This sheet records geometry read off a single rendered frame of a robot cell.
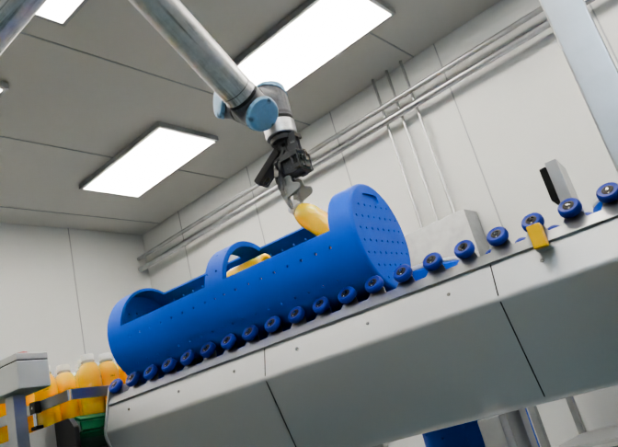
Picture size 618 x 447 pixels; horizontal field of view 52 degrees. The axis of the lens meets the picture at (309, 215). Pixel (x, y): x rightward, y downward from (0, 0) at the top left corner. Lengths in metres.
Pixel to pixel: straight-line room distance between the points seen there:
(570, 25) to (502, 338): 0.60
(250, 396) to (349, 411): 0.26
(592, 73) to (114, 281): 6.60
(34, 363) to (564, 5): 1.61
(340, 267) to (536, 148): 3.54
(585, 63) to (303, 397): 0.94
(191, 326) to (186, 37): 0.75
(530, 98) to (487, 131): 0.38
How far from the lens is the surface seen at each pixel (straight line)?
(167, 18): 1.51
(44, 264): 7.01
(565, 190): 1.39
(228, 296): 1.65
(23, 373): 1.97
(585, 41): 1.13
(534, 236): 1.27
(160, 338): 1.83
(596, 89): 1.10
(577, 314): 1.30
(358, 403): 1.49
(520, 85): 5.05
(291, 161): 1.72
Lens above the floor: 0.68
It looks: 19 degrees up
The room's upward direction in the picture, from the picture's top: 15 degrees counter-clockwise
